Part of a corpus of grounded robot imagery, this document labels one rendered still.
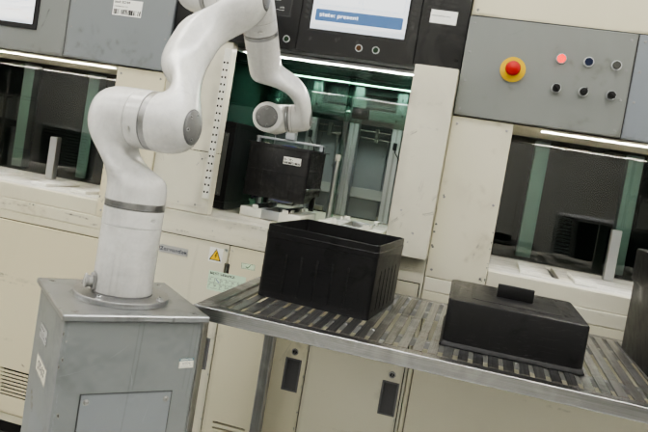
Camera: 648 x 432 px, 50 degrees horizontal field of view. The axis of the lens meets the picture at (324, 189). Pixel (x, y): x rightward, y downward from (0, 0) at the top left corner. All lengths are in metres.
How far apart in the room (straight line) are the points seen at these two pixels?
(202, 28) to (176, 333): 0.64
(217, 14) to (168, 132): 0.33
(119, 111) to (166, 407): 0.58
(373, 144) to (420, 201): 1.01
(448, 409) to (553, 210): 0.77
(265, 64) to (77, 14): 0.77
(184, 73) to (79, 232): 1.03
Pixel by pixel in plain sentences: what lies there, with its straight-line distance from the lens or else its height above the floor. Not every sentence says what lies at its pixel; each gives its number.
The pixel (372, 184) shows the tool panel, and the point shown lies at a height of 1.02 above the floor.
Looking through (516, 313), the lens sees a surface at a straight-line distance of 1.49.
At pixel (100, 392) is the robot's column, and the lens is 1.40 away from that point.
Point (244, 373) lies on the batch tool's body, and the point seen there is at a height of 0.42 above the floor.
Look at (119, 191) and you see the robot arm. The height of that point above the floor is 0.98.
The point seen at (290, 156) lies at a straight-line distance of 2.25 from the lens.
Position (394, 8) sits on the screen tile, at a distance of 2.04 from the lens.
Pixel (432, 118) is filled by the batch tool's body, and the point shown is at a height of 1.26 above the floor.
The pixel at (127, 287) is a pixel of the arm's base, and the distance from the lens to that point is 1.42.
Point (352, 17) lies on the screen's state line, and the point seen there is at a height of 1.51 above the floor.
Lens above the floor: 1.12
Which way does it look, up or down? 3 degrees down
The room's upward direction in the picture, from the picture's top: 9 degrees clockwise
